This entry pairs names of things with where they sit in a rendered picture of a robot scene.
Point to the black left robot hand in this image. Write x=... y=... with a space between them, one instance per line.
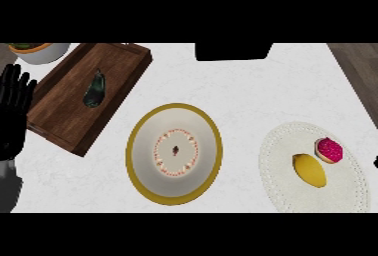
x=12 y=110

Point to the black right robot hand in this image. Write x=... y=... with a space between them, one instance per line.
x=375 y=163

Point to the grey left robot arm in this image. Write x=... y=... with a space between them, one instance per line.
x=9 y=186

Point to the yellow lemon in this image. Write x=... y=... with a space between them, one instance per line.
x=310 y=170

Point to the white lace round placemat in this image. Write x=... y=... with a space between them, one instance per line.
x=304 y=186

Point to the white bowl with yellow rim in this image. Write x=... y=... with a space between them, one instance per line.
x=174 y=154

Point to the pink frosted cupcake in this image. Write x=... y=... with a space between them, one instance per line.
x=329 y=150

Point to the brown wooden tray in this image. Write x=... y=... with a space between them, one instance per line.
x=83 y=96

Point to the white pot with orange rim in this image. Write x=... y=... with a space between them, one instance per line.
x=38 y=51

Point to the black appliance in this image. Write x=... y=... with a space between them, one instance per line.
x=232 y=51

